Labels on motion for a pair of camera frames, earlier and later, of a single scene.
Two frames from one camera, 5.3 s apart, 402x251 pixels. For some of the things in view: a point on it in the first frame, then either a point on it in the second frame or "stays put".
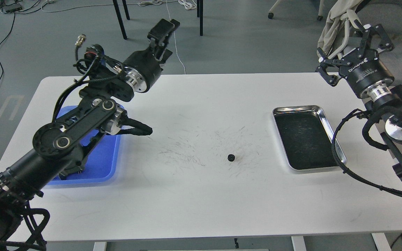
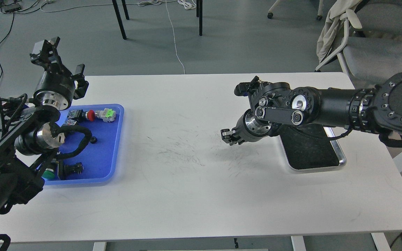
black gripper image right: (369, 75) to (250, 129)
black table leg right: (200, 7) stays put
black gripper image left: (142, 68) to (56, 88)
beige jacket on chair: (334, 21) stays put
